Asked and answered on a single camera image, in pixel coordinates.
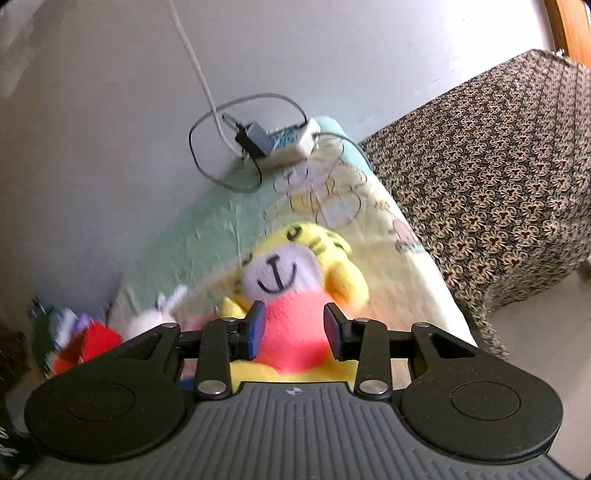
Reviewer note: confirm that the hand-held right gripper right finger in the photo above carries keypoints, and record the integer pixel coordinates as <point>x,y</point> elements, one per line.
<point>332,334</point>

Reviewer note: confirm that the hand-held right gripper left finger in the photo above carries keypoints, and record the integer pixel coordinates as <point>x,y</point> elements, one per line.
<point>255,330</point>

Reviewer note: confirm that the pink teddy bear plush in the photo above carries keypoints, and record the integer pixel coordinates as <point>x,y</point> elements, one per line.
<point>196,321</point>

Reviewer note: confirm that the yellow tiger plush toy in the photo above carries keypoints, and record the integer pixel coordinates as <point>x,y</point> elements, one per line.
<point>281,272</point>

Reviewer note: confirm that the white bunny plush toy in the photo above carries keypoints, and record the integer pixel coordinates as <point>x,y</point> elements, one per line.
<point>143,323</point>

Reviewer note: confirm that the red cardboard box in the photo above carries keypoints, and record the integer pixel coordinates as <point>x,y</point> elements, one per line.
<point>94,341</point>

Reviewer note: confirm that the pastel printed blanket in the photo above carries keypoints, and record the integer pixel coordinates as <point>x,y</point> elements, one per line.
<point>207,230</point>

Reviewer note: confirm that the purple tissue pack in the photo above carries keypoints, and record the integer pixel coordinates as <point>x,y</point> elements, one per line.
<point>83,321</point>

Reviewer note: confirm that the white power strip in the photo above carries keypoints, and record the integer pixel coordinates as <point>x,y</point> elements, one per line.
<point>295,144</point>

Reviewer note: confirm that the black charger adapter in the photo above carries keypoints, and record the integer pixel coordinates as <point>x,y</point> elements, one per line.
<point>254,138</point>

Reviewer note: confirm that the brown patterned sofa cover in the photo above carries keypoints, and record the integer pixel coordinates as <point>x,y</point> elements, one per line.
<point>485,175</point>

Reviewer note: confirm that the wooden door frame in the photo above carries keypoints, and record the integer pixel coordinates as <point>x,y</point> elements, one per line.
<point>565,23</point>

